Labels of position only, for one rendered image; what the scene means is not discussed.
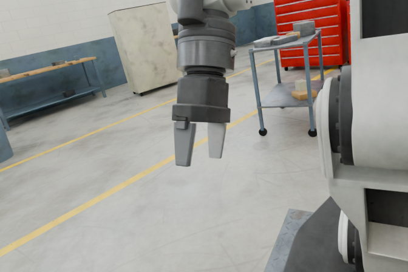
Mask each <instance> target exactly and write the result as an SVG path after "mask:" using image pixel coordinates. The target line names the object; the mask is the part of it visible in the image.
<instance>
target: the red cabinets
mask: <svg viewBox="0 0 408 272"><path fill-rule="evenodd" d="M274 10H275V15H276V25H277V35H278V36H282V35H286V34H287V33H291V32H293V24H295V23H298V22H304V21H314V23H315V30H317V29H321V41H322V59H323V66H331V65H339V66H338V68H339V69H341V67H342V65H343V64H345V63H346V62H347V63H349V64H352V59H351V31H350V0H274ZM279 51H280V61H281V67H284V70H285V71H287V70H288V67H301V66H305V61H304V48H303V46H299V47H290V48H285V49H279ZM308 57H309V65H310V66H319V49H318V36H316V37H315V38H314V39H313V40H312V41H311V42H310V43H309V44H308Z"/></svg>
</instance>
